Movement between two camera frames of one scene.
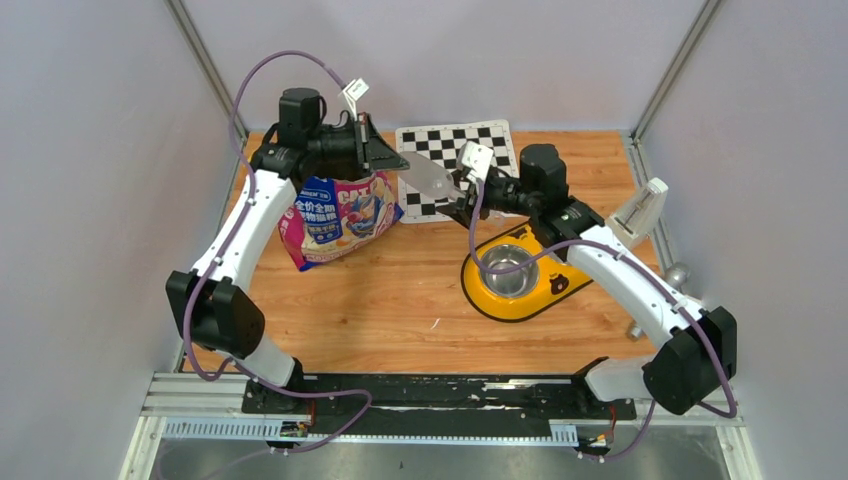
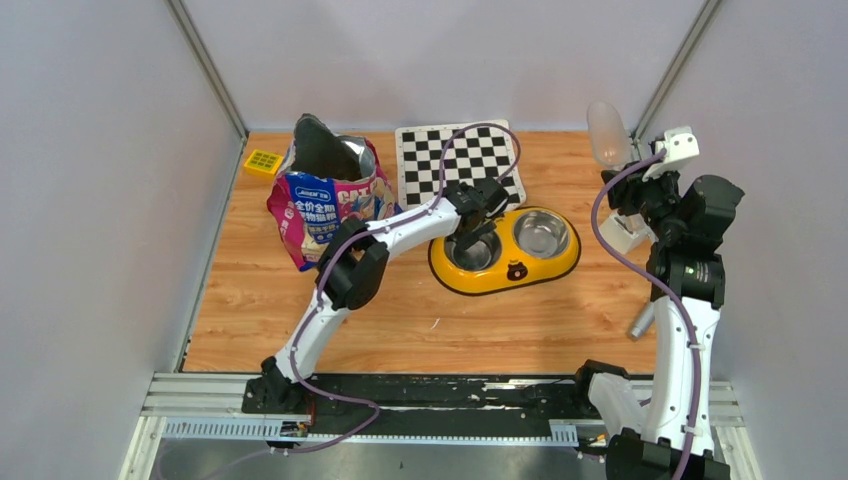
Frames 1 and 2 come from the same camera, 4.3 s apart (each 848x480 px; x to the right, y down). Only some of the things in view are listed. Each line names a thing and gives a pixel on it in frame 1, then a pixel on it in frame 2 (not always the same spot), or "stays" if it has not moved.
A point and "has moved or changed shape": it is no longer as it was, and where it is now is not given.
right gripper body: (503, 195) to (650, 198)
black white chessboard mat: (443, 143) stays
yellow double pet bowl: (522, 294) has moved or changed shape
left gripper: (369, 151) to (474, 235)
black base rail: (434, 402) stays
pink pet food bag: (331, 217) stays
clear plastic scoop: (429, 178) to (609, 136)
